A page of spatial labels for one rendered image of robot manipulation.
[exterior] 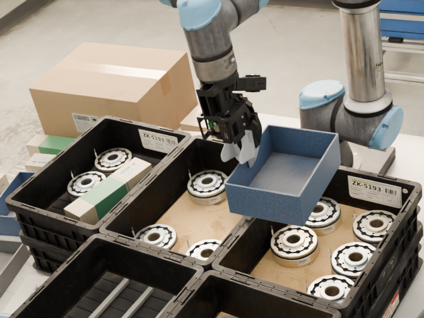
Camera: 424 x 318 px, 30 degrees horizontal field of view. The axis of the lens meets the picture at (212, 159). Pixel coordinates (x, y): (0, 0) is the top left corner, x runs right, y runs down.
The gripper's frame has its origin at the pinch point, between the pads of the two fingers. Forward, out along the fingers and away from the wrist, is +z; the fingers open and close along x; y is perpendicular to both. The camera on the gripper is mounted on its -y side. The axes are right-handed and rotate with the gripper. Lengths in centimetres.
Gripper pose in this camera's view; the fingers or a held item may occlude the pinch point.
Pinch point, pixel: (248, 159)
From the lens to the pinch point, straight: 152.5
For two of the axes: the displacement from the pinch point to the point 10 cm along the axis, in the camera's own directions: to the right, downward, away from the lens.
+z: 2.5, 8.2, 5.2
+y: -5.1, 5.7, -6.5
